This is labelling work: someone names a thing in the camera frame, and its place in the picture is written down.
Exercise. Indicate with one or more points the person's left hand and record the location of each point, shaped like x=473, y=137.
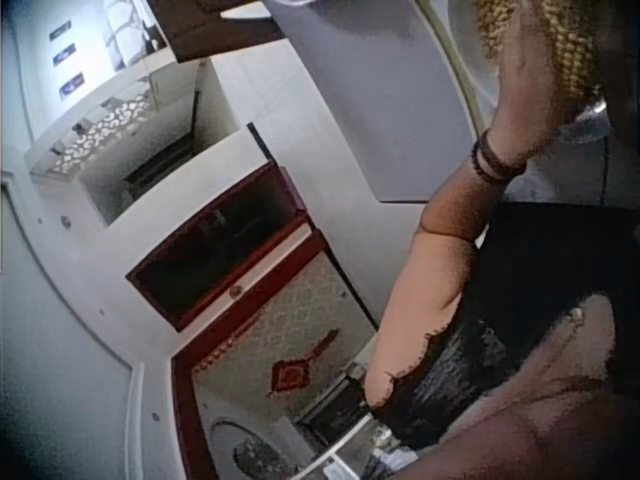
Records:
x=530, y=100

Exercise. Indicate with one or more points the silver metal utensil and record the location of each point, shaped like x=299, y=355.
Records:
x=592, y=117

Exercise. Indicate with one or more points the white niche shelf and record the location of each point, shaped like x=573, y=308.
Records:
x=135, y=145

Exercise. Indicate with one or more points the round patterned plate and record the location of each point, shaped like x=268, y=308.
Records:
x=250, y=450

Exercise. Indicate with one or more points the black box appliance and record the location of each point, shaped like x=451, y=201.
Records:
x=335, y=405

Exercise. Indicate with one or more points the patterned beige panel red ornament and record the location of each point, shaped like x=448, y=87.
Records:
x=280, y=340

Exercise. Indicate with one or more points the dark brown wall cabinet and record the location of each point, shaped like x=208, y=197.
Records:
x=220, y=30

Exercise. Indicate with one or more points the white round basin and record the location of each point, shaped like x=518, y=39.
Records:
x=472, y=65

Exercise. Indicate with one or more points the row of small wall pictures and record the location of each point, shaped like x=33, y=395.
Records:
x=67, y=60

